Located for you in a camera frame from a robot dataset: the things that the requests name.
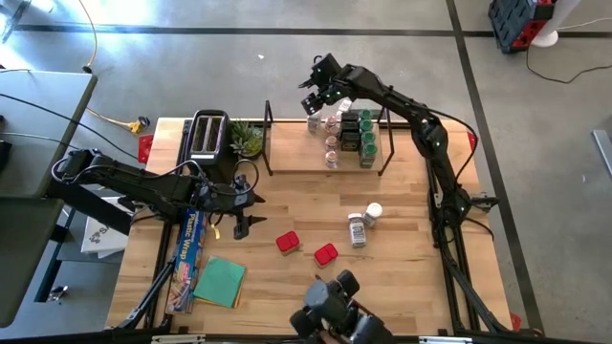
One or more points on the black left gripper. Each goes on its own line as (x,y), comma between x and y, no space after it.
(222,196)

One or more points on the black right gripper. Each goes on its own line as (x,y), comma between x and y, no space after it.
(332,81)

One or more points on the white-lid glass spice jar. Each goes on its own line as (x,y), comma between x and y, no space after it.
(357,231)
(314,124)
(373,209)

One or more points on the small round glass jar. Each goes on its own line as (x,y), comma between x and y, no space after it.
(331,159)
(331,142)
(331,125)

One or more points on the red-lid smoked paprika tin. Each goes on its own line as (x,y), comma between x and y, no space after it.
(326,254)
(287,242)

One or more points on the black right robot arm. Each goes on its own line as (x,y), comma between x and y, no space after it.
(406,102)

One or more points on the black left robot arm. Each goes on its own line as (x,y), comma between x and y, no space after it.
(143,184)

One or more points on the small white tag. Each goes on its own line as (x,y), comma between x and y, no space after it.
(345,105)

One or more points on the yellow tag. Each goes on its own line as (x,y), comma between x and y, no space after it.
(216,231)

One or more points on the potted succulent plant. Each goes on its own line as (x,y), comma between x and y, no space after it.
(247,138)

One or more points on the teal cloth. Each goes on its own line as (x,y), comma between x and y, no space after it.
(220,282)

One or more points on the blue plastic wrap box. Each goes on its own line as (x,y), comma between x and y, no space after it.
(189,258)

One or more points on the black toaster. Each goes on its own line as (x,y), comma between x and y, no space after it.
(208,134)

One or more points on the red corner marker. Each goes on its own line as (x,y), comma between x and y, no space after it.
(472,140)
(145,149)
(515,321)

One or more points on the black and grey device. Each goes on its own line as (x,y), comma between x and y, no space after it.
(334,306)

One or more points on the white box with logo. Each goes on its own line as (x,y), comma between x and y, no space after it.
(102,239)

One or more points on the grey metal clamp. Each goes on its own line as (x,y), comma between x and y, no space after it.
(484,201)

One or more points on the small metal clip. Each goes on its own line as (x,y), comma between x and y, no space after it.
(57,294)

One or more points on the black and red toolbox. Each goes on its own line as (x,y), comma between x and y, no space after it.
(514,24)

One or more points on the grey side desk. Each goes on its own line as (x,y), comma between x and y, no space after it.
(33,172)

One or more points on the white stand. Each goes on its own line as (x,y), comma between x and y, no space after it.
(545,37)

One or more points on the grey metal bar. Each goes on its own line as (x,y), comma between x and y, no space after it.
(603,148)

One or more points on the white bracket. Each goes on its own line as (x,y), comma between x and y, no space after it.
(177,339)
(444,340)

